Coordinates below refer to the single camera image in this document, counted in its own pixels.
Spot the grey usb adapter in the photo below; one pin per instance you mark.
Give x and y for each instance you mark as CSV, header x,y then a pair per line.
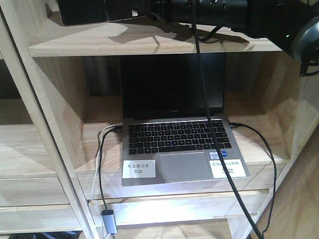
x,y
109,221

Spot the white label left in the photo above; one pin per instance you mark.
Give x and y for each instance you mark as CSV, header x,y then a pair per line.
x,y
139,169

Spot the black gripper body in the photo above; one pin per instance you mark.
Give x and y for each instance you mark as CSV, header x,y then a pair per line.
x,y
181,11

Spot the white label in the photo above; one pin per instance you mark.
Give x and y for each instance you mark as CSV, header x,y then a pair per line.
x,y
234,166
139,169

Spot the silver laptop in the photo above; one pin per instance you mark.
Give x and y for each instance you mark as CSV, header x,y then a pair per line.
x,y
173,113

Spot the light wooden desk shelf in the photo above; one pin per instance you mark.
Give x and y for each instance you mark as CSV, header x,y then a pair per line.
x,y
44,58

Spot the black foldable smartphone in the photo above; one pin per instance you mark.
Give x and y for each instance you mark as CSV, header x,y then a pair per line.
x,y
76,12

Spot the white label right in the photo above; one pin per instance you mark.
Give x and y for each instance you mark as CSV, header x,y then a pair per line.
x,y
234,166

